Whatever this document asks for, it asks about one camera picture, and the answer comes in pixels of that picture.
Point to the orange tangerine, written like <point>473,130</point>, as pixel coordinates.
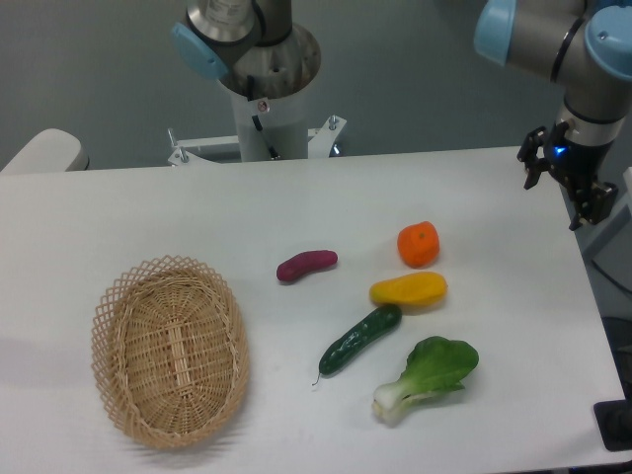
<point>418,245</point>

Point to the woven wicker basket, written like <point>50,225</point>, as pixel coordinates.
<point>170,353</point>

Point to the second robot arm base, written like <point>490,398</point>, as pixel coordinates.
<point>215,35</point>

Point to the purple sweet potato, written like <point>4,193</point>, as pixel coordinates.
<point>305,263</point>

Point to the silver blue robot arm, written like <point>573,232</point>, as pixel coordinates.
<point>584,47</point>

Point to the black device at edge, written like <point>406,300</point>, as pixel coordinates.
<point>614,424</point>

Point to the yellow mango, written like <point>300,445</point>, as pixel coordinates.
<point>417,289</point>

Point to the dark green cucumber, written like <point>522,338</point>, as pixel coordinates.
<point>382,321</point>

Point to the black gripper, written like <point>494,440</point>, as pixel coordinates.
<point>574,166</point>

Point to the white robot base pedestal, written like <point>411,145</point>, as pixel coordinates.
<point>268,89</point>

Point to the white chair armrest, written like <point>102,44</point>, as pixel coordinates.
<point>51,151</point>

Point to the green bok choy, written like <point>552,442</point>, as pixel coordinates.
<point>435,367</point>

